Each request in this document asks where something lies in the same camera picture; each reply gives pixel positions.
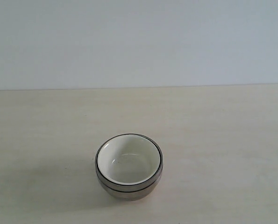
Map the white ceramic bowl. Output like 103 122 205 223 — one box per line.
97 136 162 185

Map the ribbed stainless steel bowl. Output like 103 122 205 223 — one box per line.
95 133 164 192

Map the smooth stainless steel bowl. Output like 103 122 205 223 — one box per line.
97 175 162 201

